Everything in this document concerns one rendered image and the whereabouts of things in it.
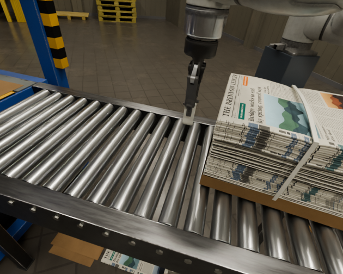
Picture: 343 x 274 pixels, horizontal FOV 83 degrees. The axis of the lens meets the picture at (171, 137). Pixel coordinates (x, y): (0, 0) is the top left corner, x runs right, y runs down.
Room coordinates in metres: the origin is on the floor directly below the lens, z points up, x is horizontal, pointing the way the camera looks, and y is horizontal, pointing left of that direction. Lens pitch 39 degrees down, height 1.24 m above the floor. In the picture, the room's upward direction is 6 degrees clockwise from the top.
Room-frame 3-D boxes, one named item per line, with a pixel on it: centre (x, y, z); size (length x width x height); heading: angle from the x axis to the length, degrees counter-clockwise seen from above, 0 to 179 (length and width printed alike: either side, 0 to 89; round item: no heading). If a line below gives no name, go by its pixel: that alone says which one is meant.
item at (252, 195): (0.47, -0.20, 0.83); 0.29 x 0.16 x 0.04; 165
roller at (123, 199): (0.47, 0.07, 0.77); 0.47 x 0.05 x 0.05; 169
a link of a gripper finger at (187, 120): (0.48, -0.04, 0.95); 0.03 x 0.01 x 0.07; 79
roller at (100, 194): (0.48, 0.14, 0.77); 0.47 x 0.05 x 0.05; 169
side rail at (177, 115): (0.72, 0.02, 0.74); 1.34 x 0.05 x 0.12; 79
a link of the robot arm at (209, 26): (0.49, -0.04, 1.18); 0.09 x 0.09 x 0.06
